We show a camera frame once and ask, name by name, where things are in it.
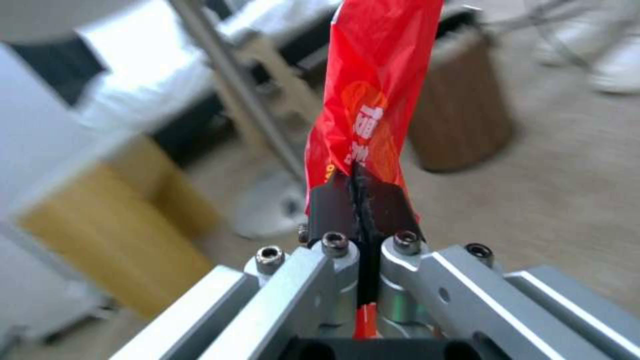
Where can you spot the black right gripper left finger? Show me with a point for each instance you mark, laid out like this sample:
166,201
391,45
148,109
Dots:
280,292

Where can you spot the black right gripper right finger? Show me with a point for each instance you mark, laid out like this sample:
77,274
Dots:
450,292

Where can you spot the red snack wrapper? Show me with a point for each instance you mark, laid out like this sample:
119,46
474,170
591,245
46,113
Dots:
380,75

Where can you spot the brown woven trash bin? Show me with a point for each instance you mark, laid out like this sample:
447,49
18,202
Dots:
465,112

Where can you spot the yellow cardboard box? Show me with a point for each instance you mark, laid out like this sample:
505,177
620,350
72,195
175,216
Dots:
110,225

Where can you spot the white bed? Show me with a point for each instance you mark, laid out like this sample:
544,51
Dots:
150,75

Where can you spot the white rounded object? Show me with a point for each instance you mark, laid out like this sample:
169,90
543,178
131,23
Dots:
615,63

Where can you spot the white cabinet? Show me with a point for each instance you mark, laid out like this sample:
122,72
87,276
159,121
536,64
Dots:
30,131

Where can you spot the pale wooden frame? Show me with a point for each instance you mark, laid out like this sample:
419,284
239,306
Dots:
270,75

